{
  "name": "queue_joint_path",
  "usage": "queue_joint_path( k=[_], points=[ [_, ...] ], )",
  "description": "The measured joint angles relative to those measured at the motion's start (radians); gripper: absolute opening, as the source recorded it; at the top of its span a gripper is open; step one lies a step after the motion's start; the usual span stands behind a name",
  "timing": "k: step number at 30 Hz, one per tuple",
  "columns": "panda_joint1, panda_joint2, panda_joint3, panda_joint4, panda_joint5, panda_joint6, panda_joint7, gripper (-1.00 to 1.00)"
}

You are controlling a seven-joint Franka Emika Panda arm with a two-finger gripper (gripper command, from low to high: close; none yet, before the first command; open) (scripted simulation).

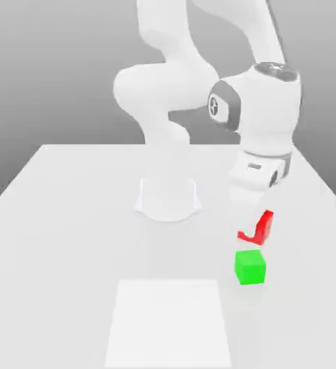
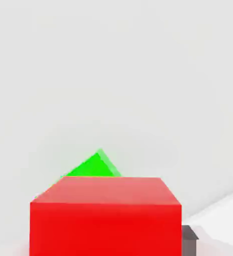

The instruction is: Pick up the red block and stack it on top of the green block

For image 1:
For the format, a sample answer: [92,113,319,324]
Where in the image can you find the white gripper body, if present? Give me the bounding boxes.
[228,156,291,200]

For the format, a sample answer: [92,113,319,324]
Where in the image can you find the small green cube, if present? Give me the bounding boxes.
[234,249,268,286]

